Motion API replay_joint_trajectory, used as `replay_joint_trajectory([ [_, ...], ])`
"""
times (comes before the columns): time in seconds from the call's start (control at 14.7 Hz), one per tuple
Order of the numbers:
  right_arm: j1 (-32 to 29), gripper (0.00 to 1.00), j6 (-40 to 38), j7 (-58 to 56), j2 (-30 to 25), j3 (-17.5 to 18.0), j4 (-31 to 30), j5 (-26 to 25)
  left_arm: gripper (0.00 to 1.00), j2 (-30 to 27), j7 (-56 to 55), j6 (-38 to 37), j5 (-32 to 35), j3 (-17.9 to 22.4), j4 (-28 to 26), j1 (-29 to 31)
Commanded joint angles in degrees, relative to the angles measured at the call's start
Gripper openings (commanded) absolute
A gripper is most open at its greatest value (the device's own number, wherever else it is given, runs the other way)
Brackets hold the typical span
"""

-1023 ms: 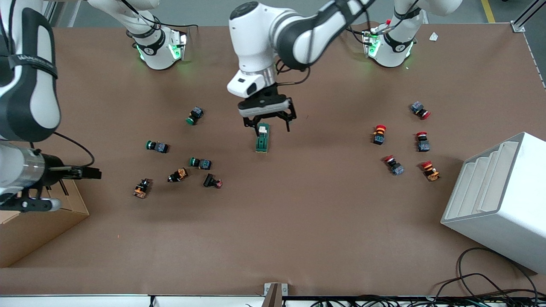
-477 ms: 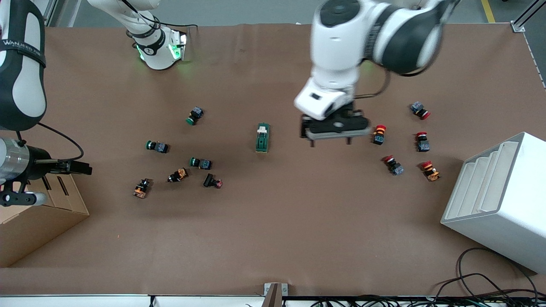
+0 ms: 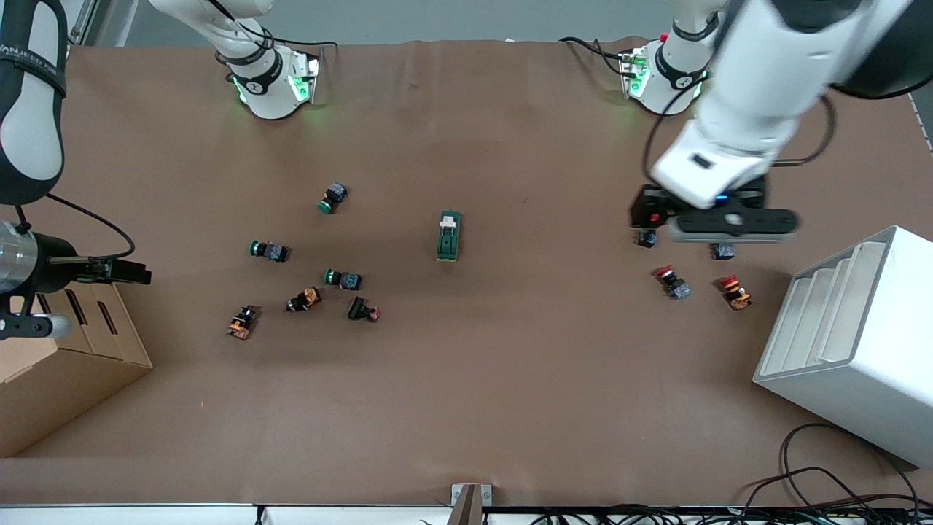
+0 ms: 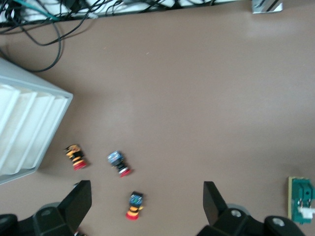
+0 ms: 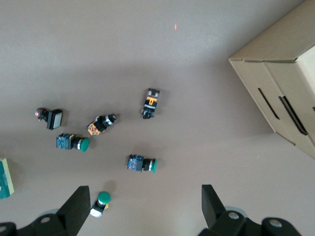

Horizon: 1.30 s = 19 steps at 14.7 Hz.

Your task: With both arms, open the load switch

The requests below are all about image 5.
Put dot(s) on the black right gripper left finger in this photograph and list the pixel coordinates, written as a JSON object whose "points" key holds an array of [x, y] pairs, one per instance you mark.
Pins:
{"points": [[71, 214]]}

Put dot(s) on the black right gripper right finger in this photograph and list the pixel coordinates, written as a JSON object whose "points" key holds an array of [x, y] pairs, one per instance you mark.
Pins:
{"points": [[214, 211]]}

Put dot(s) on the green load switch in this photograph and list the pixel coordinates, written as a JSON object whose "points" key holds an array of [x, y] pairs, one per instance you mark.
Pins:
{"points": [[5, 179]]}

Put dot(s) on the black square push button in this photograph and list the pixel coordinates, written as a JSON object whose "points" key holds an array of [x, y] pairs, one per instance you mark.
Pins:
{"points": [[53, 119]]}

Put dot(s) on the brown cardboard box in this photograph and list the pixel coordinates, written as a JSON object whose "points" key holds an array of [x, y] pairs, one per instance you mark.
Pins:
{"points": [[283, 73]]}

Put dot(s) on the brown paper table cover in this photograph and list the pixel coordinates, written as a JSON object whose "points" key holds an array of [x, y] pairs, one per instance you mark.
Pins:
{"points": [[147, 61]]}

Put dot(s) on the green push button switch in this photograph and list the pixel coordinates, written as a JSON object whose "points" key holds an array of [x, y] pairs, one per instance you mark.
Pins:
{"points": [[140, 163], [71, 142], [102, 200]]}

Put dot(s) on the black orange selector switch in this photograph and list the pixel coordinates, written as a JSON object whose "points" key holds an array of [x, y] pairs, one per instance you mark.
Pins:
{"points": [[99, 125], [150, 103]]}

